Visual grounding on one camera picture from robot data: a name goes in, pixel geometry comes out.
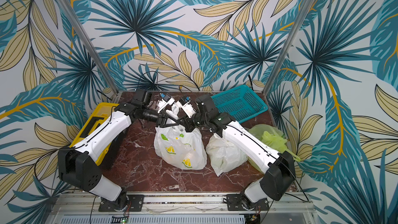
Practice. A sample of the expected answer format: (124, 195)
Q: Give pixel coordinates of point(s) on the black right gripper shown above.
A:
(193, 122)

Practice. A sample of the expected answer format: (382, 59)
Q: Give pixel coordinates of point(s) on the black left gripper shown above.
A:
(161, 120)

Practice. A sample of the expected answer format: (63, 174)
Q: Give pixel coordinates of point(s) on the white lemon plastic bag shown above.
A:
(224, 155)

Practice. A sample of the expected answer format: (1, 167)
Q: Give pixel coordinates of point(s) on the green avocado plastic bag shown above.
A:
(273, 138)

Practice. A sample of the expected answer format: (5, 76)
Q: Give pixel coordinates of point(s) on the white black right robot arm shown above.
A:
(278, 168)

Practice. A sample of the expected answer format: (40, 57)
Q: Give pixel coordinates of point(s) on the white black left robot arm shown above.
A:
(77, 164)

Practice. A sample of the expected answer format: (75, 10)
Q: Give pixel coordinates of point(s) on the teal plastic basket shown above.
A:
(240, 102)

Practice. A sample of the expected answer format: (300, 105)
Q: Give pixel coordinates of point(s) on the yellow tool box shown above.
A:
(97, 118)

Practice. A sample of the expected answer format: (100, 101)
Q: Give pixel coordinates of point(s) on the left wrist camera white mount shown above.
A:
(166, 99)

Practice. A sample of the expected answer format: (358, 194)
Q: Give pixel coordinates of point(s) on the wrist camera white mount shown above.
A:
(166, 99)
(185, 104)

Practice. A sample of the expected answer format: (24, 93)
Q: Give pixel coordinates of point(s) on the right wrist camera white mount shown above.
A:
(185, 104)

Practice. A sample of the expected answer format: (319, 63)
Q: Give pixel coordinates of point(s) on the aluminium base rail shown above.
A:
(183, 208)

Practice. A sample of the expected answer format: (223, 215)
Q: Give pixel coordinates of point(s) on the aluminium left frame post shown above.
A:
(81, 33)

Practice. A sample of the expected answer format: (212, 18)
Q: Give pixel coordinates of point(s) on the aluminium frame post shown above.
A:
(81, 33)
(296, 25)

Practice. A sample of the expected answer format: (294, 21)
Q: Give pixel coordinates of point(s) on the aluminium right frame post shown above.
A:
(296, 25)

